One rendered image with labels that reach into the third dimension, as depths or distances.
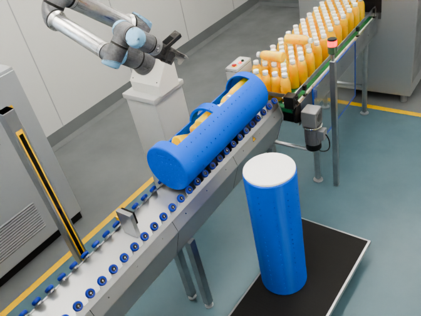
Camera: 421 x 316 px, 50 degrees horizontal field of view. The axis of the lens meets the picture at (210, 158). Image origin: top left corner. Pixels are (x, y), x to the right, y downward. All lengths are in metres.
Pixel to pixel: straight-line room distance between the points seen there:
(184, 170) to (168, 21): 4.13
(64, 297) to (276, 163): 1.22
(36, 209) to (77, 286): 1.60
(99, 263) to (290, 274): 1.12
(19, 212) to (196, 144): 1.76
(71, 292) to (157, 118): 1.45
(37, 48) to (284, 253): 3.41
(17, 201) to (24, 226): 0.22
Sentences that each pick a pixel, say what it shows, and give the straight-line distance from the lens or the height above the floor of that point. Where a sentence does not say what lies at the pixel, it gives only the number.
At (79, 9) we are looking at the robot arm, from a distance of 2.80.
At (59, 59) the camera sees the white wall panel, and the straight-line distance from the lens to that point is 5.21.
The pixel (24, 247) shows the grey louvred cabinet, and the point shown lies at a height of 0.18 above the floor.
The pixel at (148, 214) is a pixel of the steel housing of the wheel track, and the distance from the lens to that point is 2.48.
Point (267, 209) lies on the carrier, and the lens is 2.40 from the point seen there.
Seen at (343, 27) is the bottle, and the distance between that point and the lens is 3.97.
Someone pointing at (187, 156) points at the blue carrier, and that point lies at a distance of 2.37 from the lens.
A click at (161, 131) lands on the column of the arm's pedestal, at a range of 3.30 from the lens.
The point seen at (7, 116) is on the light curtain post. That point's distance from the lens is 2.15.
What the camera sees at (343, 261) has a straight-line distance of 3.10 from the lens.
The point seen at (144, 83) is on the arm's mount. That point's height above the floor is 1.18.
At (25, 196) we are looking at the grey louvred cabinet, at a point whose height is 0.55.
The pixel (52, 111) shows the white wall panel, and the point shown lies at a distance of 5.24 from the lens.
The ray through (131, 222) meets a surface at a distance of 2.29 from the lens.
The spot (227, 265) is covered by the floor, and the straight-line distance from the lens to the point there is 3.34.
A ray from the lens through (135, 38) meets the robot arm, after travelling 2.19.
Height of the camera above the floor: 2.52
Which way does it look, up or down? 36 degrees down
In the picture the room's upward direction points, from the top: 13 degrees counter-clockwise
